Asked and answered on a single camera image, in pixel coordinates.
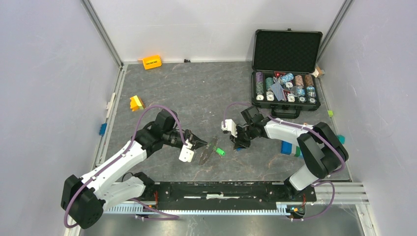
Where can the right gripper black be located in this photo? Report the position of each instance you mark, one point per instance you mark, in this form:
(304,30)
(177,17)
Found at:
(238,142)

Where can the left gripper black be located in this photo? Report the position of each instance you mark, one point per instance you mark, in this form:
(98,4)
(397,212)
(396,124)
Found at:
(196,141)

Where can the key with green tag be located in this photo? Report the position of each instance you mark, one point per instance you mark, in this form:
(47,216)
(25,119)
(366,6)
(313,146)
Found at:
(219,151)

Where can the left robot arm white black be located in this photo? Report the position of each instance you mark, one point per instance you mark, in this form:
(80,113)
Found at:
(86,198)

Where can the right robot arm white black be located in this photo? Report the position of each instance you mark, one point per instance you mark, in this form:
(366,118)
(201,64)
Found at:
(320,147)

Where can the blue green white brick stack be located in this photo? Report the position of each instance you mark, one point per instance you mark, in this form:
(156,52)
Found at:
(290,149)

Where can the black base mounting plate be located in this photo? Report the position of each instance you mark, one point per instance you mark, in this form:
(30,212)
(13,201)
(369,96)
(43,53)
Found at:
(227,195)

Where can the playing card deck blue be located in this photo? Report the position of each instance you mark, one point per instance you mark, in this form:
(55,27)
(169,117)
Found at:
(278,91)

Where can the yellow orange brick stack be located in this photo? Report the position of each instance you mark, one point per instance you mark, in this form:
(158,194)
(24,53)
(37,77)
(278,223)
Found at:
(136,103)

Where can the black poker chip case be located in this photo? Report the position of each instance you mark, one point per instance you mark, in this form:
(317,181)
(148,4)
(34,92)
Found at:
(286,57)

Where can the orange toothed block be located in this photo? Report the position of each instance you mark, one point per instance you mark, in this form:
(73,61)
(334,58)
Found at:
(152,62)

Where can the teal cube right edge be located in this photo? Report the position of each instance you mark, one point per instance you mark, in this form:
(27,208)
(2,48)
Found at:
(341,138)

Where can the wooden block behind case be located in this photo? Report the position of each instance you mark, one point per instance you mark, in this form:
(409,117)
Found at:
(318,73)

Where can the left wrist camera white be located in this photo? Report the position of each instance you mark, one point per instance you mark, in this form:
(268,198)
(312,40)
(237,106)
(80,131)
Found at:
(186,153)

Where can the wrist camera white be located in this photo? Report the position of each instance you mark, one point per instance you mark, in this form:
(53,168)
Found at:
(228,125)
(186,153)

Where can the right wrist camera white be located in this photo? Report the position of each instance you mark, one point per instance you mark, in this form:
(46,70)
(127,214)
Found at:
(228,125)

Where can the blue cube left rail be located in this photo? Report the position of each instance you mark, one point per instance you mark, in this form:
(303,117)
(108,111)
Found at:
(102,129)

